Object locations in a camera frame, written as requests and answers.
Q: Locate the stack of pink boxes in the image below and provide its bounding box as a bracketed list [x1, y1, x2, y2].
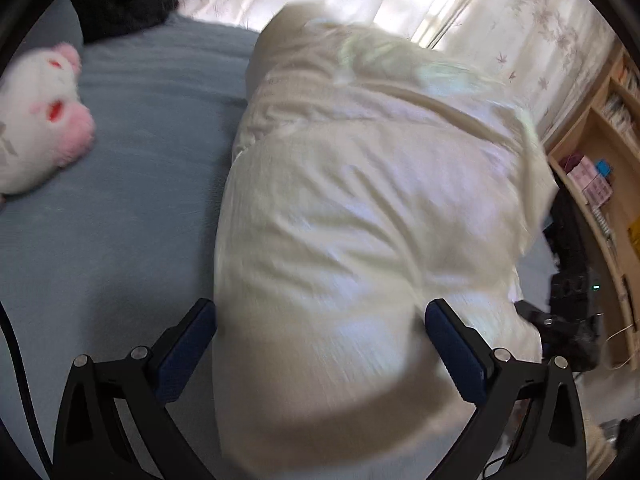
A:
[562, 154, 615, 207]

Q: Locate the grey pillow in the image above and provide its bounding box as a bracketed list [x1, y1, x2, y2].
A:
[20, 0, 86, 68]

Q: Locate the grey-blue fleece blanket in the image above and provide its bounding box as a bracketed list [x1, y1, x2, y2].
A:
[0, 0, 556, 480]

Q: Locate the white shiny puffer jacket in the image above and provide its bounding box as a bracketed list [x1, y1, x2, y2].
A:
[212, 2, 561, 480]

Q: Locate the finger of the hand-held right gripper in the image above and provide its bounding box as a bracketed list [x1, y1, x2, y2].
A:
[515, 300, 556, 328]

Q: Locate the wooden shelf unit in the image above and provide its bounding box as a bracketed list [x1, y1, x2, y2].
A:
[545, 42, 640, 371]

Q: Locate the white cable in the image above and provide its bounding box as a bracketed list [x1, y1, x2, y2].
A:
[602, 322, 640, 368]

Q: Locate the black knitted cloth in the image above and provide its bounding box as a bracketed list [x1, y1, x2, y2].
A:
[65, 0, 180, 45]

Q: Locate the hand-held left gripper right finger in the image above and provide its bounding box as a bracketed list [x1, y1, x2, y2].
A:
[425, 298, 588, 480]

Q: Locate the pink white cat plush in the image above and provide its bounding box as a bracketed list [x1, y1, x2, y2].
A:
[0, 42, 97, 196]

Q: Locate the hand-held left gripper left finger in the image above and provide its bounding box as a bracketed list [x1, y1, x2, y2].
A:
[52, 298, 218, 480]

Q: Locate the black cable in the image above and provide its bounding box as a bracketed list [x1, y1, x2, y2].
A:
[0, 300, 53, 476]

